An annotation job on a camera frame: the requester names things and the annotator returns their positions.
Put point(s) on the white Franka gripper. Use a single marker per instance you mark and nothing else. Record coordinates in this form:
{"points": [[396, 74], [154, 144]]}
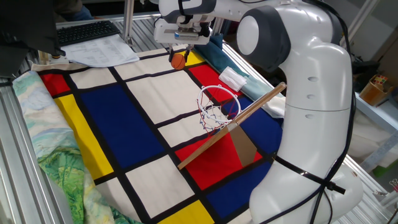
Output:
{"points": [[163, 32]]}

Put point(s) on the small orange basketball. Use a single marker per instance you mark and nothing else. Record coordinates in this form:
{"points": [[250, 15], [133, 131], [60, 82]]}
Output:
{"points": [[178, 61]]}

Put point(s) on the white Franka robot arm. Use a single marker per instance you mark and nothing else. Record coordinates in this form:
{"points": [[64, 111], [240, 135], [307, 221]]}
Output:
{"points": [[314, 124]]}

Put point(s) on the teal and pale blue cloth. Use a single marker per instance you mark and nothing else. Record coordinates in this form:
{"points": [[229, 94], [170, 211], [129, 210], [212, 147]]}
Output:
{"points": [[214, 53]]}

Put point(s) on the white folded tissue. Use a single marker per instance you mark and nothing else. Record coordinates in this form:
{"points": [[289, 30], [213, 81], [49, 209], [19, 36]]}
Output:
{"points": [[231, 77]]}

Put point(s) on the white hoop with net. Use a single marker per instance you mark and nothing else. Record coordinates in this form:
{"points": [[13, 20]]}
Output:
{"points": [[209, 123]]}

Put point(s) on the printed paper sheets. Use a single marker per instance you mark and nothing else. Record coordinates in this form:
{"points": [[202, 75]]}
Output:
{"points": [[99, 51]]}

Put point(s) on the colour block tablecloth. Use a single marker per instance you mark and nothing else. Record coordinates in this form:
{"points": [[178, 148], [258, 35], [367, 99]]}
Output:
{"points": [[121, 124]]}

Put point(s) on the black keyboard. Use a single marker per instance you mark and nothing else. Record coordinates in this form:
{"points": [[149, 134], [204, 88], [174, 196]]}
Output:
{"points": [[87, 31]]}

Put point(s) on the wooden framed backboard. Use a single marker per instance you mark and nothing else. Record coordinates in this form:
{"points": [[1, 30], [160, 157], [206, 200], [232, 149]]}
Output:
{"points": [[244, 146]]}

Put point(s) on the person in dark clothes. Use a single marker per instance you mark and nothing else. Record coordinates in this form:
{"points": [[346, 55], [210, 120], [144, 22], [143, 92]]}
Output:
{"points": [[73, 9]]}

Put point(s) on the green landscape print cloth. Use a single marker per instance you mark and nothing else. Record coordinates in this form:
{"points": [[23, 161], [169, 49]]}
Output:
{"points": [[56, 146]]}

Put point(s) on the black monitor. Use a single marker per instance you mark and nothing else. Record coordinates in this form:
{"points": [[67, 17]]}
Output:
{"points": [[21, 28]]}

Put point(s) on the wooden box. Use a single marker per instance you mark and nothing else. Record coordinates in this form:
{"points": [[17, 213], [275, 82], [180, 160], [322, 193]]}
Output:
{"points": [[371, 93]]}

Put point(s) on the colourful puzzle cube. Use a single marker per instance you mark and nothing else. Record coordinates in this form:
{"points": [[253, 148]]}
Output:
{"points": [[380, 80]]}

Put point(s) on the grey metal shelf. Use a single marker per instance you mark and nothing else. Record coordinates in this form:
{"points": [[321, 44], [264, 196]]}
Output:
{"points": [[382, 115]]}

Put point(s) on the aluminium frame post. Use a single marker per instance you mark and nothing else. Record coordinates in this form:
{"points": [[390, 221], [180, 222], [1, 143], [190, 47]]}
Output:
{"points": [[128, 21]]}

